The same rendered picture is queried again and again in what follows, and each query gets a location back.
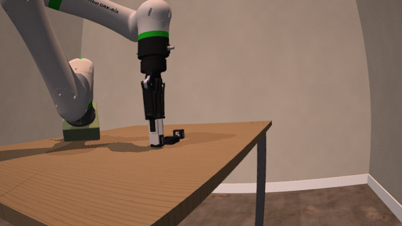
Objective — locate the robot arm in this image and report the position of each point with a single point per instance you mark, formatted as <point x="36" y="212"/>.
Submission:
<point x="70" y="83"/>

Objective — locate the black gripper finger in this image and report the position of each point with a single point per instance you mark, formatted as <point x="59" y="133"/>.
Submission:
<point x="150" y="108"/>
<point x="161" y="105"/>

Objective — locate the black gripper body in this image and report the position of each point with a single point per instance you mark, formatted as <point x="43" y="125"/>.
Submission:
<point x="153" y="67"/>

